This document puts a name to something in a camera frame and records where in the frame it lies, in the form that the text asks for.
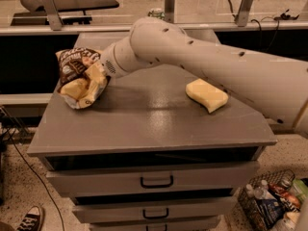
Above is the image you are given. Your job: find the brown chip bag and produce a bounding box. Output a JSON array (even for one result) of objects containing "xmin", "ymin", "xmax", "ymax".
[{"xmin": 56, "ymin": 47, "xmax": 110, "ymax": 110}]

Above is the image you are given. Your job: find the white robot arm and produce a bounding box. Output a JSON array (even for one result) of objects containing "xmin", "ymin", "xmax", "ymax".
[{"xmin": 100, "ymin": 17, "xmax": 308, "ymax": 137}]

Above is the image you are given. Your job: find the green soda can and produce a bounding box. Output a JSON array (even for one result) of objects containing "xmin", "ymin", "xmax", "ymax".
[{"xmin": 148, "ymin": 8, "xmax": 165, "ymax": 20}]

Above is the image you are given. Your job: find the blue snack bag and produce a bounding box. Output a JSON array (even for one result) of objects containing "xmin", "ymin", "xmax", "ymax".
[{"xmin": 257, "ymin": 199, "xmax": 284, "ymax": 228}]

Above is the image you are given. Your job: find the grey drawer cabinet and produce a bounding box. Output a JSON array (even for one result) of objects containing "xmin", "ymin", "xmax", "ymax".
[{"xmin": 26, "ymin": 28, "xmax": 278, "ymax": 231}]

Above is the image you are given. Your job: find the yellow sponge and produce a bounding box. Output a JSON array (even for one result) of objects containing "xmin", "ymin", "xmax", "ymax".
[{"xmin": 186, "ymin": 79, "xmax": 228, "ymax": 114}]

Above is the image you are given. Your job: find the dark bench table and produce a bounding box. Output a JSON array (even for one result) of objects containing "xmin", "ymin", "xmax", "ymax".
[{"xmin": 11, "ymin": 0, "xmax": 119, "ymax": 26}]

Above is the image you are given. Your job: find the clear water bottle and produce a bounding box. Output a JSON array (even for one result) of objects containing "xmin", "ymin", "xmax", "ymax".
[{"xmin": 254, "ymin": 180, "xmax": 274, "ymax": 199}]

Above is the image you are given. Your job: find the red snack package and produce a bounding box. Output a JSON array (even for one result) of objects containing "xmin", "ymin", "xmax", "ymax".
[{"xmin": 269, "ymin": 183, "xmax": 301, "ymax": 208}]

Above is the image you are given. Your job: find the black white sneaker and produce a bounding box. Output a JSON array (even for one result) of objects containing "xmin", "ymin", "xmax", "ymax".
[{"xmin": 16, "ymin": 206, "xmax": 44, "ymax": 231}]

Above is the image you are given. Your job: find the green package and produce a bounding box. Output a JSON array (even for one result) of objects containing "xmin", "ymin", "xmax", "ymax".
[{"xmin": 289, "ymin": 179, "xmax": 308, "ymax": 203}]

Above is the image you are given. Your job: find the top drawer black handle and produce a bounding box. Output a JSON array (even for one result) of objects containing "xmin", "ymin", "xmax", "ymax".
[{"xmin": 140, "ymin": 175, "xmax": 174, "ymax": 189}]

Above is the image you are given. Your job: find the drawer black handle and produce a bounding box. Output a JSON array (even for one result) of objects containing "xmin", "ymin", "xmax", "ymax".
[
  {"xmin": 145, "ymin": 224, "xmax": 167, "ymax": 231},
  {"xmin": 140, "ymin": 175, "xmax": 174, "ymax": 189},
  {"xmin": 142, "ymin": 208, "xmax": 169, "ymax": 219}
]

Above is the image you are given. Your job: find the middle drawer black handle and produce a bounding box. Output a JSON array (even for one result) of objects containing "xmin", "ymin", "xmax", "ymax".
[{"xmin": 142, "ymin": 208, "xmax": 169, "ymax": 219}]

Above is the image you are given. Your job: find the middle metal bracket post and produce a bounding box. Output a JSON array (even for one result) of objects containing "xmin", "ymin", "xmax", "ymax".
[{"xmin": 165, "ymin": 0, "xmax": 175, "ymax": 23}]

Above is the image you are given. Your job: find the metal bracket post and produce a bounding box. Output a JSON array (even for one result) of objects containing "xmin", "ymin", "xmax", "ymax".
[
  {"xmin": 41, "ymin": 0, "xmax": 63, "ymax": 31},
  {"xmin": 165, "ymin": 0, "xmax": 175, "ymax": 23},
  {"xmin": 235, "ymin": 0, "xmax": 254, "ymax": 27}
]

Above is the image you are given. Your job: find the bottom drawer black handle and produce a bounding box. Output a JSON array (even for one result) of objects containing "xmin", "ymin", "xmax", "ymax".
[{"xmin": 145, "ymin": 224, "xmax": 167, "ymax": 231}]

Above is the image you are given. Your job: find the right metal bracket post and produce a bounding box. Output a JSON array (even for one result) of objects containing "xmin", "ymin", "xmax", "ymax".
[{"xmin": 235, "ymin": 0, "xmax": 254, "ymax": 27}]

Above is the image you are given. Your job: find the black cable on ledge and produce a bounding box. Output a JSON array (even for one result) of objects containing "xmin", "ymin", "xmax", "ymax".
[{"xmin": 224, "ymin": 0, "xmax": 295, "ymax": 53}]

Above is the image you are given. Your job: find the black floor cable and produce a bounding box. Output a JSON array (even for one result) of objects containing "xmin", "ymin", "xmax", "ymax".
[{"xmin": 0, "ymin": 125, "xmax": 66, "ymax": 231}]

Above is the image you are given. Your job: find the wire basket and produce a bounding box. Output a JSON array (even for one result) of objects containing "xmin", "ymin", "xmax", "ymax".
[{"xmin": 238, "ymin": 169, "xmax": 295, "ymax": 231}]

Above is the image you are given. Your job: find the left metal bracket post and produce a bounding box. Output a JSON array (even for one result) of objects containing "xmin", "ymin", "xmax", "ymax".
[{"xmin": 41, "ymin": 0, "xmax": 63, "ymax": 31}]

